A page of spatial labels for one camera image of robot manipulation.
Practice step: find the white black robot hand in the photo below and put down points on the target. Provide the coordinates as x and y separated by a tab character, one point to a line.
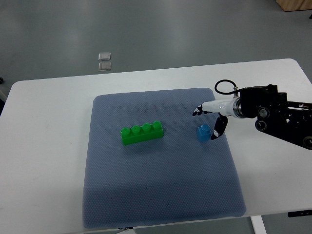
225	108

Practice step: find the blue toy block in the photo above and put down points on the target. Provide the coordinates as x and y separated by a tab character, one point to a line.
204	133

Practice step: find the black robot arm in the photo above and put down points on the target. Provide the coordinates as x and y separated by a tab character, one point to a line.
276	116

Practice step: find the green four-stud toy block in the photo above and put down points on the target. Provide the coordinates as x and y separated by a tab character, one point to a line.
137	134

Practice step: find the grey-blue textured mat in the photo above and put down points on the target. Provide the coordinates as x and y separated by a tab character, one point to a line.
170	179

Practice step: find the wooden box corner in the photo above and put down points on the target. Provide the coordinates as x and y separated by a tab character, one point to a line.
294	5

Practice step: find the white table leg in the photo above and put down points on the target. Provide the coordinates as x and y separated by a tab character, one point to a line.
258	225

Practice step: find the black table control panel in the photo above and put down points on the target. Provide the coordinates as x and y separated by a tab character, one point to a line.
300	213

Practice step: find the upper metal floor plate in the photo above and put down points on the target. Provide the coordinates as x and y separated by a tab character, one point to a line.
103	56

